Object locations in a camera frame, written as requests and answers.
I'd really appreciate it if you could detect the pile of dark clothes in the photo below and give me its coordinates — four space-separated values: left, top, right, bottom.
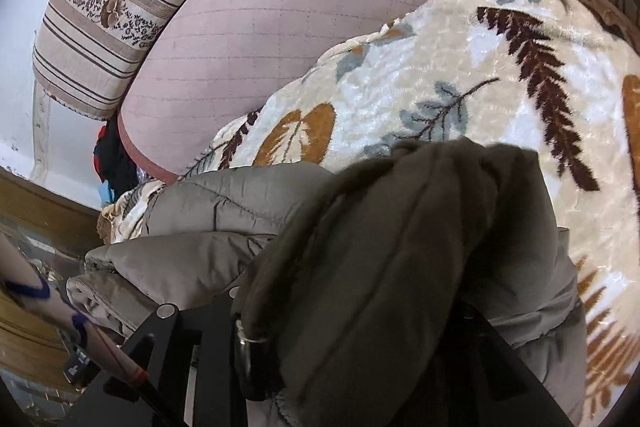
94 117 147 194

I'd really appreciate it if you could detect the olive quilted hooded jacket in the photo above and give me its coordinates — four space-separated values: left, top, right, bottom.
65 137 587 427

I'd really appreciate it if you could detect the wooden side table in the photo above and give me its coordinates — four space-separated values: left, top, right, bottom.
0 166 107 358

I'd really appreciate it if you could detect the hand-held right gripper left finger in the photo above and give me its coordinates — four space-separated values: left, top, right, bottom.
60 286 281 427

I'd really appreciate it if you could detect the leaf printed cream blanket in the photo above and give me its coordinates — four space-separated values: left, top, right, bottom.
97 0 640 414

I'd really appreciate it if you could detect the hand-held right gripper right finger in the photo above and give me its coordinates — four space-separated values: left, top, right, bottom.
440 301 576 427

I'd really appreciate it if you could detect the pink quilted cushion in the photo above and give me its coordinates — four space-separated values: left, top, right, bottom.
117 0 502 186

